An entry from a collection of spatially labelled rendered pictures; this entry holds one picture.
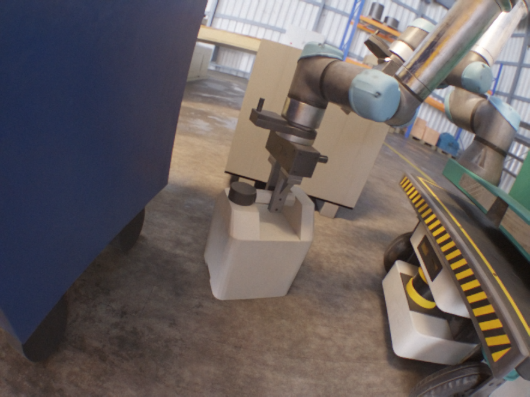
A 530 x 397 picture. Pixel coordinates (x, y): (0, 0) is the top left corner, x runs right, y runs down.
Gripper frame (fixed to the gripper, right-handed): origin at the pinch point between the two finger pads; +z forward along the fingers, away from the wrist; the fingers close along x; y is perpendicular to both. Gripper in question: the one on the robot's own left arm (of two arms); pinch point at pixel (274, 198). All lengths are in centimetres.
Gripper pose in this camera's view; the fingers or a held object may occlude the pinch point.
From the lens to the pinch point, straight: 55.8
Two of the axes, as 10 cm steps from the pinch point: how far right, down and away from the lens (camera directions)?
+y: 9.1, 0.9, 4.1
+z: -2.8, 8.5, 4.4
